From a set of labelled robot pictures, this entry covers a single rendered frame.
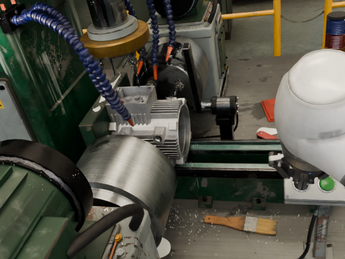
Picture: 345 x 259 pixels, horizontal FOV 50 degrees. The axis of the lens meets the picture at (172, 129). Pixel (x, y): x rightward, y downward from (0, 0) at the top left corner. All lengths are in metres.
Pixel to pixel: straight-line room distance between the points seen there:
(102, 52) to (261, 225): 0.63
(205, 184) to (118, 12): 0.55
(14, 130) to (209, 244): 0.61
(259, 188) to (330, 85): 0.74
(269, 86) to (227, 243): 0.85
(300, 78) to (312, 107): 0.03
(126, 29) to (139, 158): 0.32
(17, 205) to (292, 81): 0.36
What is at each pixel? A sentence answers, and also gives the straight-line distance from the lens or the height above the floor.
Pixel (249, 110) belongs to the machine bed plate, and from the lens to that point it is 1.55.
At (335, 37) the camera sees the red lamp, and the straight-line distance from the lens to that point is 1.25.
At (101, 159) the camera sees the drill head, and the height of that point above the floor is 1.16.
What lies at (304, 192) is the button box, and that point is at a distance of 0.83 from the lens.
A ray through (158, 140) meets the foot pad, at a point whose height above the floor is 1.05.
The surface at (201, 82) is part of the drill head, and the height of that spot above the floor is 1.06.
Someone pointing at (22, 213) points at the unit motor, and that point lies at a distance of 0.51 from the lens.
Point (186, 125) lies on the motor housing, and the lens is 1.18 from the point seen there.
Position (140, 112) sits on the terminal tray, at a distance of 1.04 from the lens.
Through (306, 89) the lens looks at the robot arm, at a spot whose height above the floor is 1.44.
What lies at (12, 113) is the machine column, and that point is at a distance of 1.04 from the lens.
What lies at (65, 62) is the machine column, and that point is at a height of 1.24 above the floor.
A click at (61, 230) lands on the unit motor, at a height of 1.31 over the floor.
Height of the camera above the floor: 1.65
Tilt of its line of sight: 34 degrees down
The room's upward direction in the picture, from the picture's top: 12 degrees counter-clockwise
